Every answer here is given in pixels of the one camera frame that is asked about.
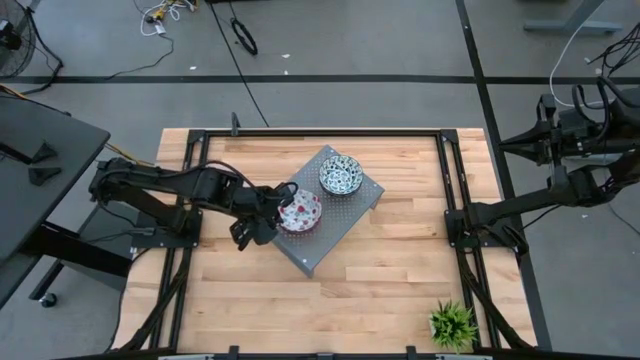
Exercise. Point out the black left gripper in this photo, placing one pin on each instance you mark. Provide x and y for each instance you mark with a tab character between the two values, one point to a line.
257	215

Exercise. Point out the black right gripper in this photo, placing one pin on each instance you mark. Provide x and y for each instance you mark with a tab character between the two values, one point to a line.
580	135

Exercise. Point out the red floral mini bowl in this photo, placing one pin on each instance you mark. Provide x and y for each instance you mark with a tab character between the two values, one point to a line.
302	212

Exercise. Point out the teal floral mini bowl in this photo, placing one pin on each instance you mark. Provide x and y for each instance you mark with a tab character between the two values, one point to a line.
341	174

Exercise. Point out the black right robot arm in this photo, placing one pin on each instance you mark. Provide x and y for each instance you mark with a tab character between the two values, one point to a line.
525	202

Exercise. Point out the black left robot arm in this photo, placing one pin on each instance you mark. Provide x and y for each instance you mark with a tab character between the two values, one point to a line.
150	182

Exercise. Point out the grey perforated metal shelf riser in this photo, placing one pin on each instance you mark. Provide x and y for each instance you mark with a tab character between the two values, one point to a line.
345	220

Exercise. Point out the grey desk foot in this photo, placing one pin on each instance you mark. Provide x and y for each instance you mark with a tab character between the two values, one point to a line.
570	25

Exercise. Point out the white light bar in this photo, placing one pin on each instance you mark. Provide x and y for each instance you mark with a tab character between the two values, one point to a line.
185	357
462	357

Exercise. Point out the green potted plant white pot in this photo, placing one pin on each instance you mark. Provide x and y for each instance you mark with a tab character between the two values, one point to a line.
452	325

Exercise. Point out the black wedge stand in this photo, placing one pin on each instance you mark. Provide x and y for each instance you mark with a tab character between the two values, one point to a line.
45	152

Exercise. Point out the black desk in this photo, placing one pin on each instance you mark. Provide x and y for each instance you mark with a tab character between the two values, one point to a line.
40	175

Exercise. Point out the black caster wheel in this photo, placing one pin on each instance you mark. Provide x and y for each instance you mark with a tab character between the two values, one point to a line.
48	300

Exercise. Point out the black floor fan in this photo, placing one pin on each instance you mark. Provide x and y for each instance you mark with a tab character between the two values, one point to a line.
12	40

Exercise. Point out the black aluminium table frame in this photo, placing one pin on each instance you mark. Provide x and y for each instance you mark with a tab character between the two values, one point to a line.
325	133

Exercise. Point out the black frame bracket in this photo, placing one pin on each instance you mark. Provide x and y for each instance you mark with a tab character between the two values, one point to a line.
235	122

